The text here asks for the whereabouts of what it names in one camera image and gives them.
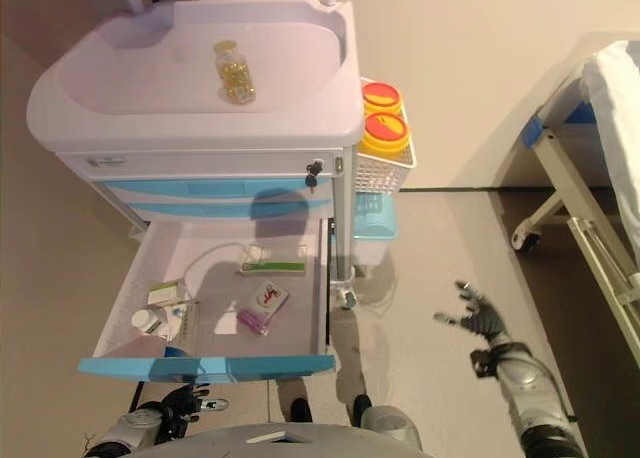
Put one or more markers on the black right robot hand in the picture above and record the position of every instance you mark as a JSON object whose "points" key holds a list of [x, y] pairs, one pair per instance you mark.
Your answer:
{"points": [[482, 320]]}

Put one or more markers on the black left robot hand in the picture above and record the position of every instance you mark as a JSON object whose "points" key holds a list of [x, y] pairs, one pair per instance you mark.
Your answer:
{"points": [[187, 403]]}

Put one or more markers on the blue front cart drawer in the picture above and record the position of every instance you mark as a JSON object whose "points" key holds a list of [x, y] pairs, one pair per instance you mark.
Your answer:
{"points": [[210, 368], [200, 210], [200, 188]]}

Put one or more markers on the clear bottle yellow capsules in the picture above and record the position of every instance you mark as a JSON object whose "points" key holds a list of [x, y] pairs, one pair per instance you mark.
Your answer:
{"points": [[235, 75]]}

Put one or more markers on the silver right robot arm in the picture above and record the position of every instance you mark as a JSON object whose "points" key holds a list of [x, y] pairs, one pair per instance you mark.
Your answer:
{"points": [[530, 393]]}

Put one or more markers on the small white medicine bottle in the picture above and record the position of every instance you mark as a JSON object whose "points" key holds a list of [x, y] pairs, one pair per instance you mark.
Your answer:
{"points": [[142, 320]]}

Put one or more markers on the green white medicine box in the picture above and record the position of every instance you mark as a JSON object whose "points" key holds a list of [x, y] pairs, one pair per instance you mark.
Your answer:
{"points": [[272, 267]]}

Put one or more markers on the small blue box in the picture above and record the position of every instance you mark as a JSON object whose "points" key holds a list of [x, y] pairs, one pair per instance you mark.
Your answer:
{"points": [[175, 352]]}

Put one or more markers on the clear plastic packet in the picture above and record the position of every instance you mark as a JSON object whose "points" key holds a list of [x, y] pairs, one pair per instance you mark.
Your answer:
{"points": [[182, 320]]}

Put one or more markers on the bed caster wheel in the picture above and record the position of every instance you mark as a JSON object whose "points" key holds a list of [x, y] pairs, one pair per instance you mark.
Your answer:
{"points": [[527, 240]]}

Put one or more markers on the small green white box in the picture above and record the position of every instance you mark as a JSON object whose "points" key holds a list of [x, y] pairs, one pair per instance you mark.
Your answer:
{"points": [[164, 293]]}

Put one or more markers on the grey robot torso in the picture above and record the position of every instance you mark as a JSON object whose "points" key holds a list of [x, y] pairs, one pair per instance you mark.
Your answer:
{"points": [[300, 443]]}

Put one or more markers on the small white red packet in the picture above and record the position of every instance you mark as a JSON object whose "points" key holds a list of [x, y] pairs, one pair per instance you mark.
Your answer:
{"points": [[270, 298]]}

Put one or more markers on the cart caster wheel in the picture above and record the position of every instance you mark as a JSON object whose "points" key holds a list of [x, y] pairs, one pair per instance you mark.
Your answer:
{"points": [[348, 298]]}

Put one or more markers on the grey right robot leg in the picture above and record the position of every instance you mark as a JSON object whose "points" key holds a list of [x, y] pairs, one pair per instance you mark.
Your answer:
{"points": [[390, 423]]}

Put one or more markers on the light blue waste bin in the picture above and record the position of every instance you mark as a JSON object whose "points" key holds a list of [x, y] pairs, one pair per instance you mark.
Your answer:
{"points": [[375, 228]]}

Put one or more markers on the yellow sharps container red lid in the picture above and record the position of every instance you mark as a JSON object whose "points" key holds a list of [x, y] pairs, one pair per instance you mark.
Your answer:
{"points": [[381, 95], [385, 128]]}

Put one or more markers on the black cart keys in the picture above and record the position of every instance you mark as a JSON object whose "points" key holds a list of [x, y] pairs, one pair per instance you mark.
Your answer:
{"points": [[314, 170]]}

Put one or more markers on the white bed sheet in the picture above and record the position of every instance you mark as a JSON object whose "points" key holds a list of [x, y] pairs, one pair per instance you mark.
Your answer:
{"points": [[620, 128]]}

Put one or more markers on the white medical cart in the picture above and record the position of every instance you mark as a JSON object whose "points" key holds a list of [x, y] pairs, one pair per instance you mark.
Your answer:
{"points": [[150, 123]]}

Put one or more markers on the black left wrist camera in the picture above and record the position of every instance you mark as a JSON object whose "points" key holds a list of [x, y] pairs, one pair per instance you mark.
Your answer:
{"points": [[172, 428]]}

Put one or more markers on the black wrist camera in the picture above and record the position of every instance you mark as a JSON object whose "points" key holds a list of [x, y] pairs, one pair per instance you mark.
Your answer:
{"points": [[172, 428], [482, 365]]}

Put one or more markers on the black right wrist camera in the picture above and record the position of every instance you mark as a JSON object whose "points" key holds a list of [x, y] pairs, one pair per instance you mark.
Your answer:
{"points": [[482, 365]]}

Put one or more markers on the white hospital bed frame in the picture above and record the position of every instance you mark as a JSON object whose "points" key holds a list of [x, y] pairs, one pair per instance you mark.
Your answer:
{"points": [[575, 188]]}

